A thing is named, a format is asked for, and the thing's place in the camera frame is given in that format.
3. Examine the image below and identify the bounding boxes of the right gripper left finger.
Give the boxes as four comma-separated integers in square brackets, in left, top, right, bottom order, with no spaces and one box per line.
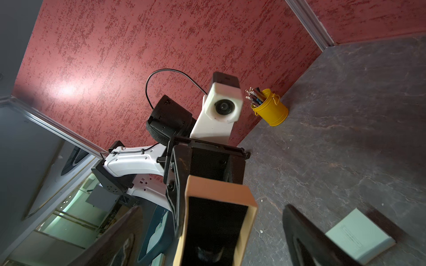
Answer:
[69,206,143,266]

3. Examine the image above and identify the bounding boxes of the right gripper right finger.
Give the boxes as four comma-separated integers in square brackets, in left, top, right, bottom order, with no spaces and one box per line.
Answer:
[282,204,360,266]

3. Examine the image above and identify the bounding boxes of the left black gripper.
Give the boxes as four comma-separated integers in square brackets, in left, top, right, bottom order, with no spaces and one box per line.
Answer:
[163,136,251,238]

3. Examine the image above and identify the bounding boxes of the orange black box base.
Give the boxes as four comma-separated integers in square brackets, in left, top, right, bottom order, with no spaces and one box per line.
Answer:
[173,175,258,266]

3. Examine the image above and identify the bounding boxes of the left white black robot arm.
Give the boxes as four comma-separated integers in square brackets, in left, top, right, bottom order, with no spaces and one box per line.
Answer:
[93,92,250,235]

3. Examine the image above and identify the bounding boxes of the pale green box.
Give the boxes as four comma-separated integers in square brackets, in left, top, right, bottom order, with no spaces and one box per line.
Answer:
[326,208,396,266]

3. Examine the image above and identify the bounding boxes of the pens in cup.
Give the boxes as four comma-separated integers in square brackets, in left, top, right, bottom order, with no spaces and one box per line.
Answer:
[245,87,266,107]

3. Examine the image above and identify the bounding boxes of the yellow pen cup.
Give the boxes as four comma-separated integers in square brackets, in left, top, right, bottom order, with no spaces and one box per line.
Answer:
[251,89,289,126]

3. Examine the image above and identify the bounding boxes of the left aluminium corner post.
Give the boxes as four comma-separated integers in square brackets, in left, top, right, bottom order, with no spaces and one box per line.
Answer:
[285,0,336,52]

